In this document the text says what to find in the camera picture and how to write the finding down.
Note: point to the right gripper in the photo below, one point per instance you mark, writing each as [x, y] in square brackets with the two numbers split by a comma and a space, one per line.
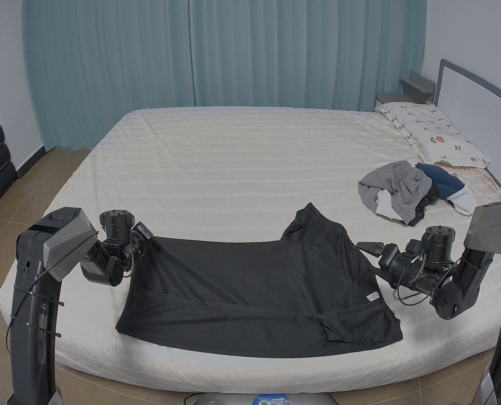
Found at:
[402, 270]

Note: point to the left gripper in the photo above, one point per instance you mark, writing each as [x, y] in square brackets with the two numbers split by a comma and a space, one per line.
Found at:
[142, 231]

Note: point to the black T-shirt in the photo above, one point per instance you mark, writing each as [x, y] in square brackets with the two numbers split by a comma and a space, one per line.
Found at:
[254, 293]

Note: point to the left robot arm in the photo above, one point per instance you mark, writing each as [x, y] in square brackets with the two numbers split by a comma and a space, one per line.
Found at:
[31, 352]

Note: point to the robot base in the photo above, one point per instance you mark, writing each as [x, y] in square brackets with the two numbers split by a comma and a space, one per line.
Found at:
[233, 400]

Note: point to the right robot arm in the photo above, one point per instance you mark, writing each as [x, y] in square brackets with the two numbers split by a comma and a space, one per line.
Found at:
[465, 276]

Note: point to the pile of clothes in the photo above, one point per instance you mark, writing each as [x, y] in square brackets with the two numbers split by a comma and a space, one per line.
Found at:
[402, 188]

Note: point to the bed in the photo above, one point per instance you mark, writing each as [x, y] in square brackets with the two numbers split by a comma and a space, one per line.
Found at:
[233, 163]

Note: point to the white printed pillow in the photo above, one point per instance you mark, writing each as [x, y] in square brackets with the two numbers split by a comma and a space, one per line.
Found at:
[431, 133]

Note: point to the grey bedside table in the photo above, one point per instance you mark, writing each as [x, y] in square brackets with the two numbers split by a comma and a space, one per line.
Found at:
[415, 86]

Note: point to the blue-green curtain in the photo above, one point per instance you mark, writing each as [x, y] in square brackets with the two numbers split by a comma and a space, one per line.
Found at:
[107, 57]
[309, 36]

